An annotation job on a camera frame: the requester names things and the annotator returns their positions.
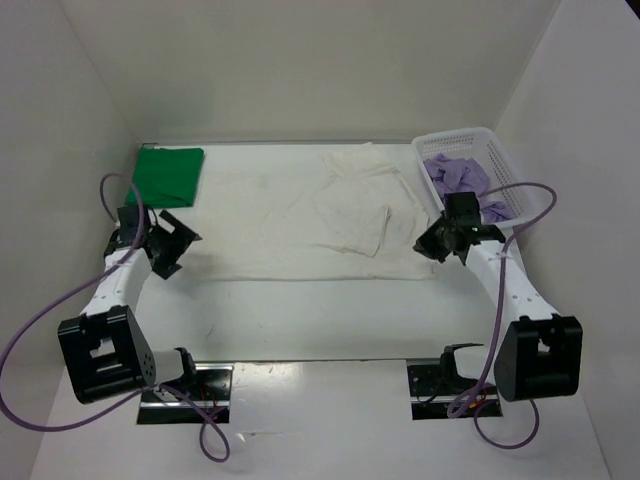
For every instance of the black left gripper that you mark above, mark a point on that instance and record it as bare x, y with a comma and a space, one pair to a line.
181, 240

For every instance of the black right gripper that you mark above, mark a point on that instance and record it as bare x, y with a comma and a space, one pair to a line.
425, 245

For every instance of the green t shirt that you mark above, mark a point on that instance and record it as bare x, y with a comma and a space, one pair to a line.
168, 178

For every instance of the cream white t shirt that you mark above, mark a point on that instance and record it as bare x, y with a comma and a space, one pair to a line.
353, 217

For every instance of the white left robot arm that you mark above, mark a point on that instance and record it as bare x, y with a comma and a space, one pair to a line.
104, 348

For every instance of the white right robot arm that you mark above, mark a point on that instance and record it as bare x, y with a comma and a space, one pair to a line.
536, 352

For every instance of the lavender t shirt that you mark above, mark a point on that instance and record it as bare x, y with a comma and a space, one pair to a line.
462, 175

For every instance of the white plastic laundry basket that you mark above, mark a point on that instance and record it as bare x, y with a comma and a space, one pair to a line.
482, 145

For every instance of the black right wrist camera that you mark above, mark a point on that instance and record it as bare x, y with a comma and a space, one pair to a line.
462, 209

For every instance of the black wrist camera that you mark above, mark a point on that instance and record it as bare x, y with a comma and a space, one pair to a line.
134, 227
462, 209

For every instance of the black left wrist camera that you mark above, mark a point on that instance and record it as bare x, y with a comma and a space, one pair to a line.
134, 227

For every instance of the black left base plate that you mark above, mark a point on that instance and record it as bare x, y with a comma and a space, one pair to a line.
211, 392

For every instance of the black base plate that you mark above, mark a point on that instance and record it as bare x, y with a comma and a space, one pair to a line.
211, 392
430, 394

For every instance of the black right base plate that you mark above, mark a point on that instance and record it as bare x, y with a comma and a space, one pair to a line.
430, 394

